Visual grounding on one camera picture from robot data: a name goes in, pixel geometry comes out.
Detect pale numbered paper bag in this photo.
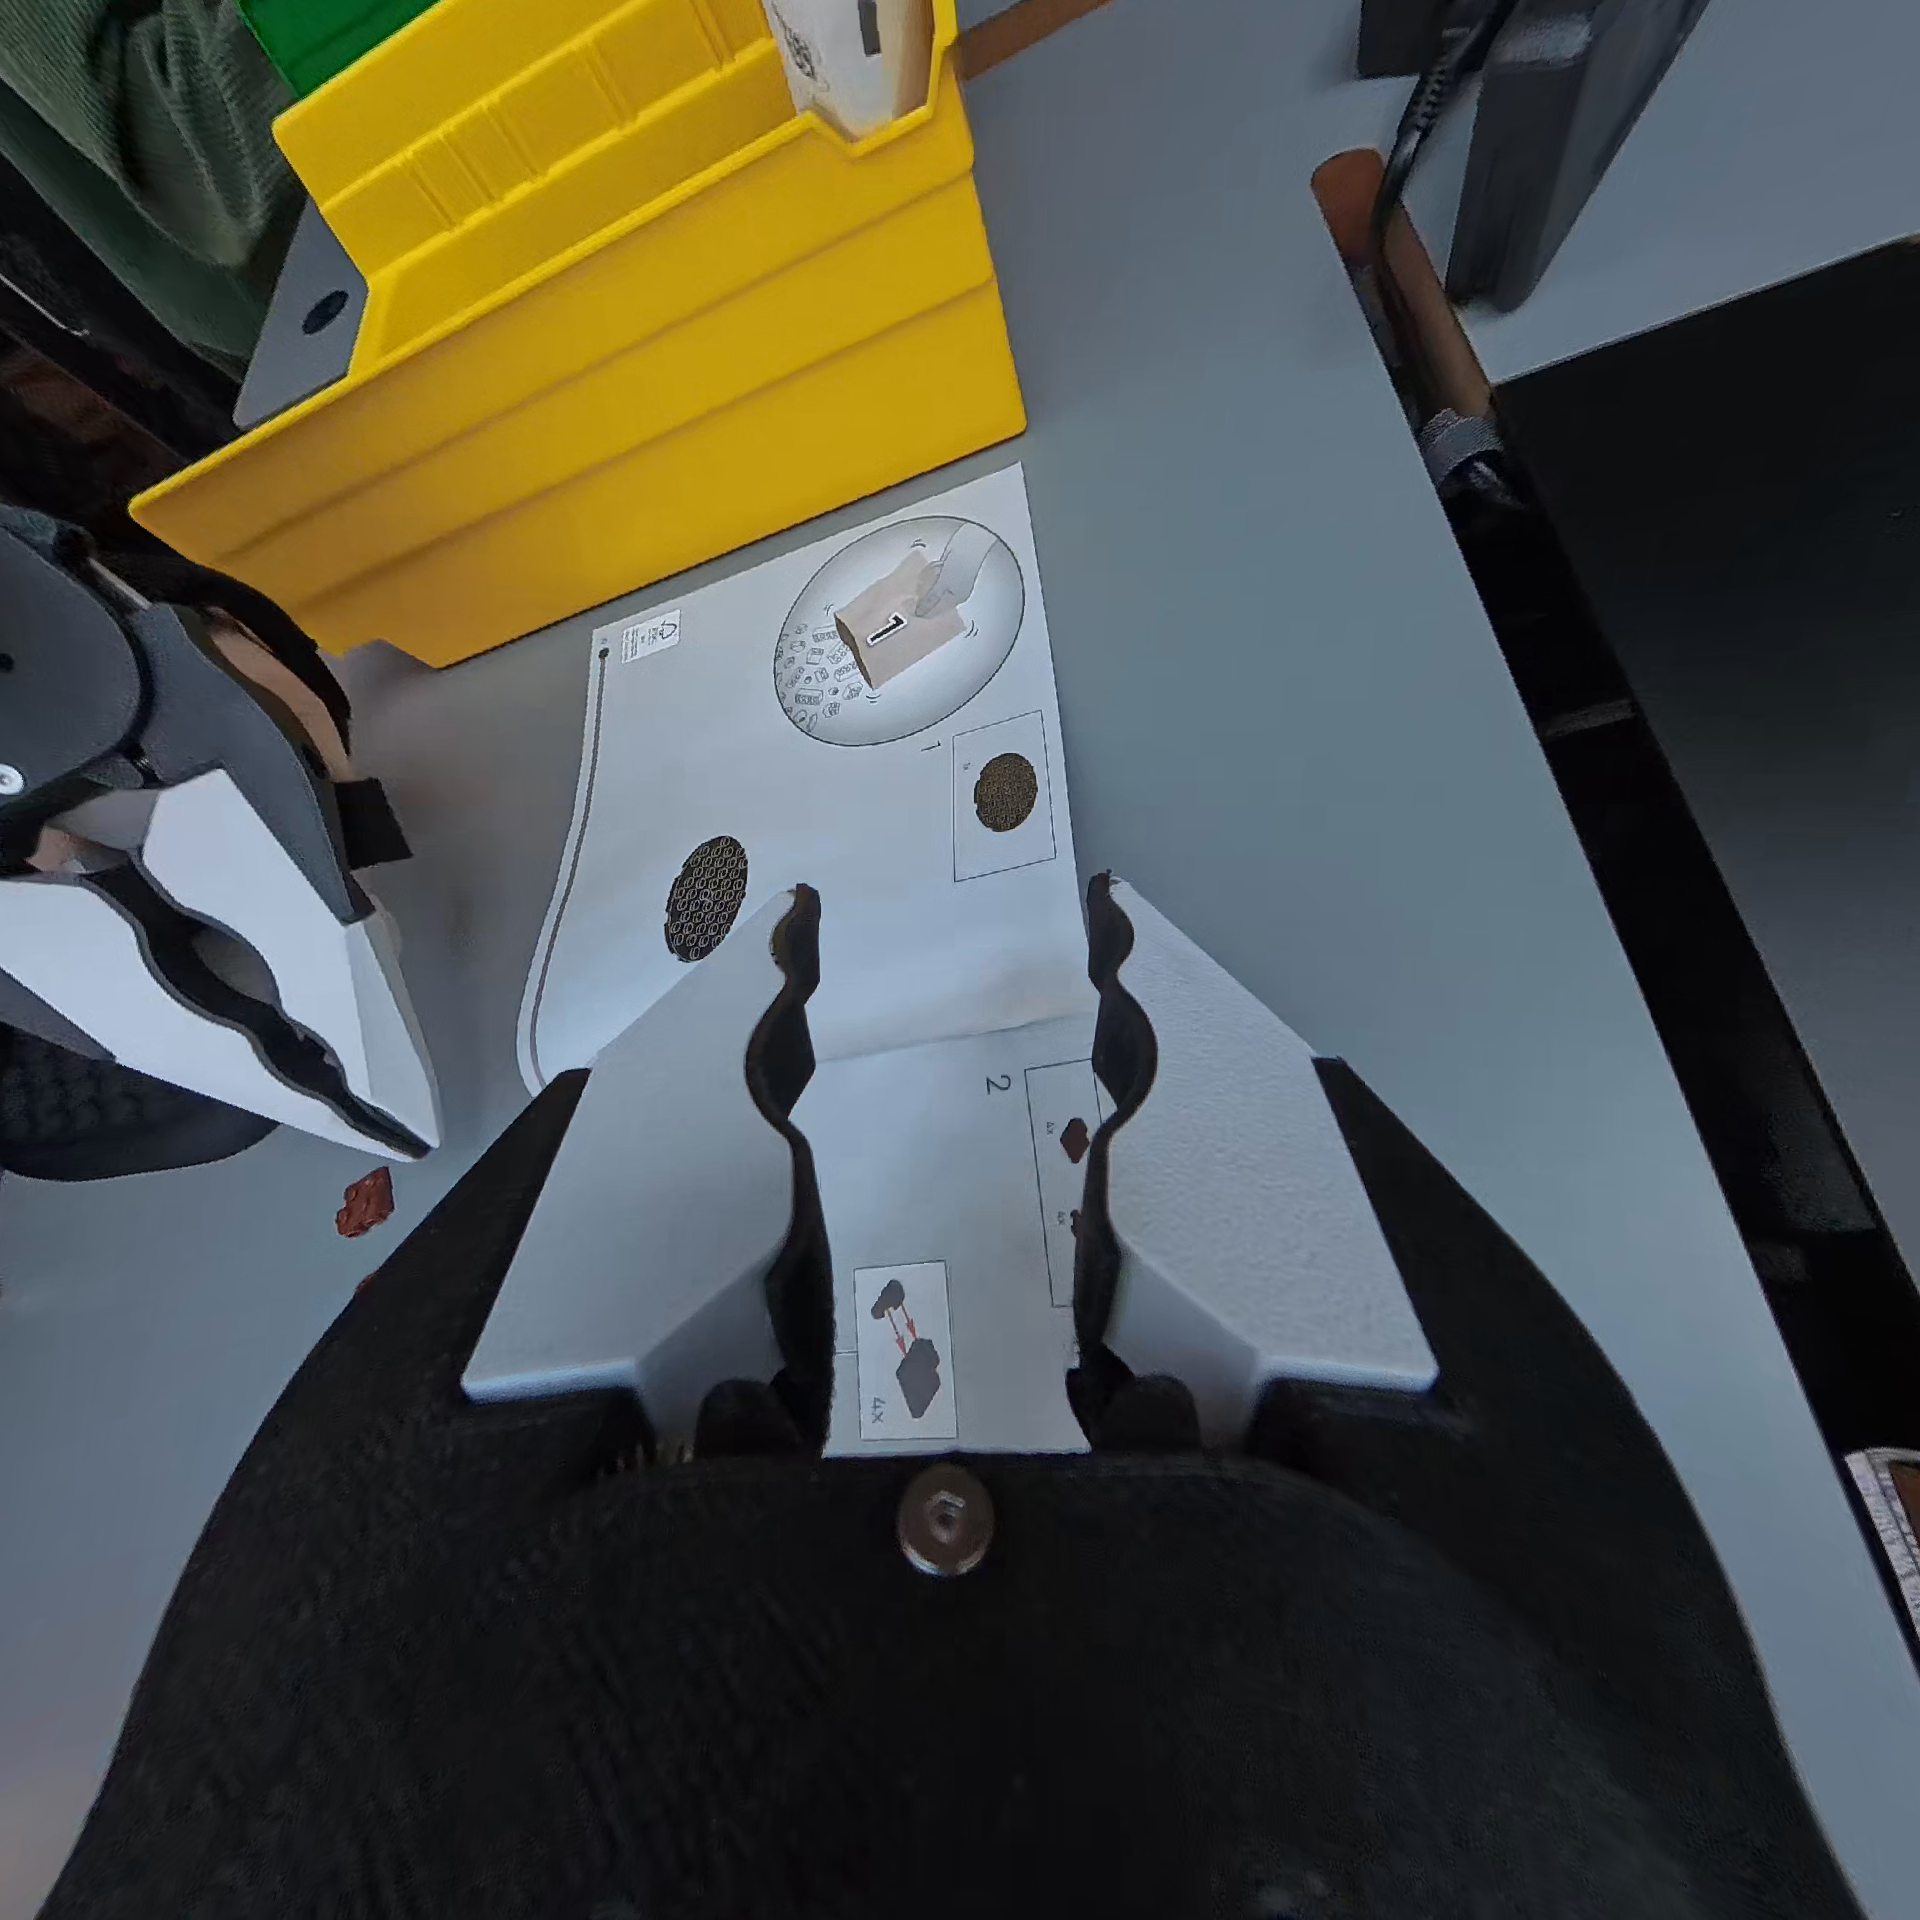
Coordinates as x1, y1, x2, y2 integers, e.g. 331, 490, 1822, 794
763, 0, 941, 147

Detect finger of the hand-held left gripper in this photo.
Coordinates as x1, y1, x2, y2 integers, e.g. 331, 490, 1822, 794
0, 868, 427, 1164
93, 599, 447, 1158

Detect black cable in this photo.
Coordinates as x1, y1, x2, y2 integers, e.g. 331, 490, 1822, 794
1370, 0, 1517, 496

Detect yellow plastic bin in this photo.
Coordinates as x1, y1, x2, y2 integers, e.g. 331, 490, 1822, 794
125, 0, 1028, 673

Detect green plastic bin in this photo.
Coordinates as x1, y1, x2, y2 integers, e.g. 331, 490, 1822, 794
241, 0, 438, 96

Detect white instruction booklet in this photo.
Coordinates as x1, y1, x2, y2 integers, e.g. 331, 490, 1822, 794
518, 463, 1107, 1456

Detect black power adapter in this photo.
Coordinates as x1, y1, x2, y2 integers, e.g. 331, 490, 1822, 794
1359, 0, 1517, 84

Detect person's left hand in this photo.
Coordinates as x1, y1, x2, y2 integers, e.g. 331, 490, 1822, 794
207, 610, 359, 782

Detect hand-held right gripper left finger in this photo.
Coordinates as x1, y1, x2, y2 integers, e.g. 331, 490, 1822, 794
462, 882, 839, 1451

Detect green cloth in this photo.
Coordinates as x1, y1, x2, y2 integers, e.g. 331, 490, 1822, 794
0, 0, 296, 367

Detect black docking hub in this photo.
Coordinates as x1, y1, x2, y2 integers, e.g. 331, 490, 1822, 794
1444, 0, 1714, 313

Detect grey desk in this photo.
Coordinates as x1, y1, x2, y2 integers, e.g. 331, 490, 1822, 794
0, 0, 1920, 1920
1312, 0, 1920, 390

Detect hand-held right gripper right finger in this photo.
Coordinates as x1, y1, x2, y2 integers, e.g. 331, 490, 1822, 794
1066, 868, 1444, 1452

